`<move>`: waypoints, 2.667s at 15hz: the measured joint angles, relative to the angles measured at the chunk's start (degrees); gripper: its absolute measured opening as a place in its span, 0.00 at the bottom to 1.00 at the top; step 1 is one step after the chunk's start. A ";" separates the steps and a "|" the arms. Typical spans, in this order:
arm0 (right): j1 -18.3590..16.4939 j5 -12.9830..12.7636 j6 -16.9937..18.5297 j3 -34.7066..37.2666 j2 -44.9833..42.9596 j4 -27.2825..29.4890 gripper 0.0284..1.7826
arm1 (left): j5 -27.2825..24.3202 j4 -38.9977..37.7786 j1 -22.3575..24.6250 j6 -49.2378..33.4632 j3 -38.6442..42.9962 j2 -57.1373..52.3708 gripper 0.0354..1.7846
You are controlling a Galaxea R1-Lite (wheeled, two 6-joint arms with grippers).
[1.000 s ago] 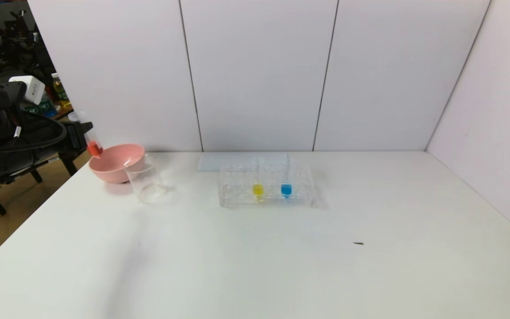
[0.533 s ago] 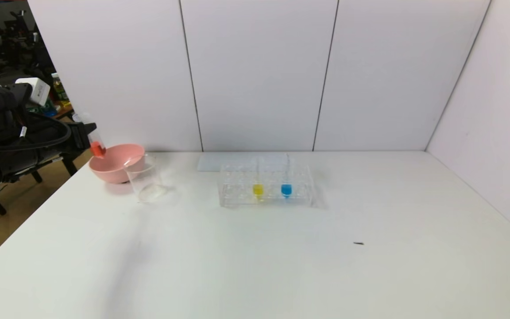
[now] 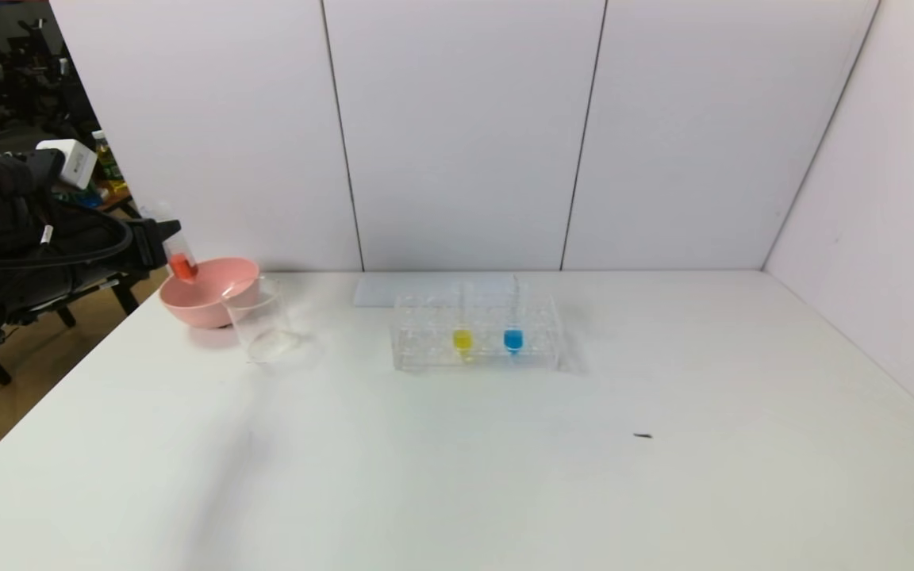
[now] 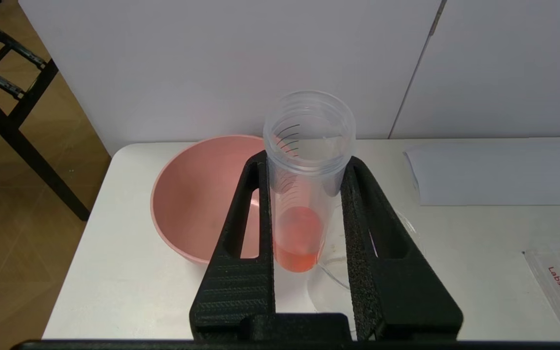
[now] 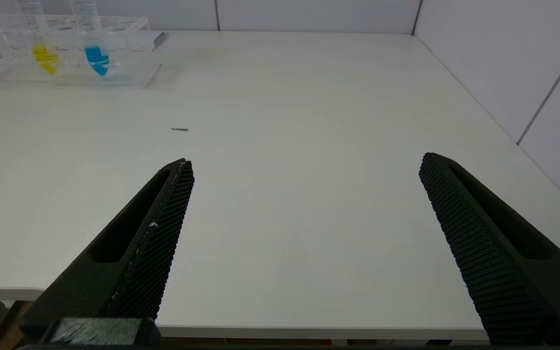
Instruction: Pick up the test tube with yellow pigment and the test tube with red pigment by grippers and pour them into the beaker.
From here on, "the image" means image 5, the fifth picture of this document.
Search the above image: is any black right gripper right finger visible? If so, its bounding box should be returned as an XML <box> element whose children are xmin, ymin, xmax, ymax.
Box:
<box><xmin>419</xmin><ymin>152</ymin><xmax>560</xmax><ymax>344</ymax></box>

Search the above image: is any clear acrylic test tube rack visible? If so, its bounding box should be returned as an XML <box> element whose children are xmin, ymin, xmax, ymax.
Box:
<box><xmin>0</xmin><ymin>15</ymin><xmax>162</xmax><ymax>88</ymax></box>

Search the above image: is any test tube with yellow pigment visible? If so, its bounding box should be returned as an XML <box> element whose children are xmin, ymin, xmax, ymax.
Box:
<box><xmin>19</xmin><ymin>0</ymin><xmax>60</xmax><ymax>76</ymax></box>

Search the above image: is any test tube with blue pigment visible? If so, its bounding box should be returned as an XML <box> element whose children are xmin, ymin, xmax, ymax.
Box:
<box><xmin>70</xmin><ymin>0</ymin><xmax>111</xmax><ymax>77</ymax></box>

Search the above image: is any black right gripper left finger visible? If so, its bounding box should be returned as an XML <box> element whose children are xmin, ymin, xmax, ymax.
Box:
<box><xmin>19</xmin><ymin>158</ymin><xmax>195</xmax><ymax>342</ymax></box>

